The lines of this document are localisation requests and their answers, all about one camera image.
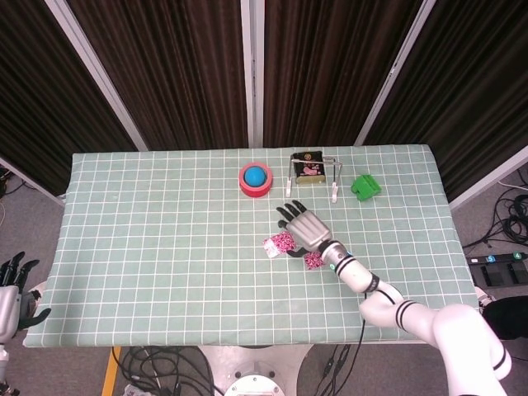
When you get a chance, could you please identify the black cloth bundle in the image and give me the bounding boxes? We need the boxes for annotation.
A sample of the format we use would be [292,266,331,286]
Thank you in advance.
[481,295,528,342]

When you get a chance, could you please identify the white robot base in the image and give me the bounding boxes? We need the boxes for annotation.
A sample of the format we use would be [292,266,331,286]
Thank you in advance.
[197,344,314,396]

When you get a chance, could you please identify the dark brown curtain panel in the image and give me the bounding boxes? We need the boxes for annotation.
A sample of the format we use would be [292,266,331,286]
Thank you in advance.
[0,0,139,197]
[365,0,528,199]
[68,0,248,150]
[263,0,424,148]

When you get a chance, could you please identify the black foot pedal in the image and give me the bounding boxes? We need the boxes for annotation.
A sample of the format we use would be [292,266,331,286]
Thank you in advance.
[469,262,528,288]

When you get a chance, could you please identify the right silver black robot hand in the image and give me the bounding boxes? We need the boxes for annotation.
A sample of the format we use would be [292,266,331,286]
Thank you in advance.
[276,199,333,260]

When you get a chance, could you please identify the green white grid tablecloth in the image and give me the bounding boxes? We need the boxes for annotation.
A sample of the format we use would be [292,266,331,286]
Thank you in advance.
[22,144,482,347]

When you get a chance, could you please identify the blue ball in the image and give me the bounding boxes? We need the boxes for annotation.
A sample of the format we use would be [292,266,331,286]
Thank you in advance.
[243,164,268,187]

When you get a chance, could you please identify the black inline switch cable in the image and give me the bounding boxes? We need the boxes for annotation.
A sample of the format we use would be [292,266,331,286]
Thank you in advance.
[319,344,351,396]

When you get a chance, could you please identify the yellow floor tape strip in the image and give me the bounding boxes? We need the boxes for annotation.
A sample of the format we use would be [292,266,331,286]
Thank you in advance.
[101,346,123,396]

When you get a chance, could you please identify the black cable bundle under table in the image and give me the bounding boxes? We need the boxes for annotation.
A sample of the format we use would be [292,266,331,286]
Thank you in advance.
[119,345,215,396]

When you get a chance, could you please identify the red tape roll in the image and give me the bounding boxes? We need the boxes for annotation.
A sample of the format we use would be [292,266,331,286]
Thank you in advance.
[238,161,274,200]

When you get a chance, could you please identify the white partition frame post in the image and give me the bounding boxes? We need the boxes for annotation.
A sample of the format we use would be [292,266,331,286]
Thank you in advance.
[44,0,149,152]
[354,0,437,146]
[241,0,265,148]

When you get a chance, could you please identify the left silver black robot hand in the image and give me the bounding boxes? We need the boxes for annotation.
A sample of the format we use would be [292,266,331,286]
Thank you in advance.
[0,252,53,342]

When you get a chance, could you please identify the tangled black cables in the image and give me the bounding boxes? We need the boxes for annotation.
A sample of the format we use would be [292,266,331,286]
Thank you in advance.
[464,168,528,248]

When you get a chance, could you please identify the green plastic toy block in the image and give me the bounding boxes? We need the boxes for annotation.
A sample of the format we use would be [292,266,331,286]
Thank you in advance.
[350,173,382,202]

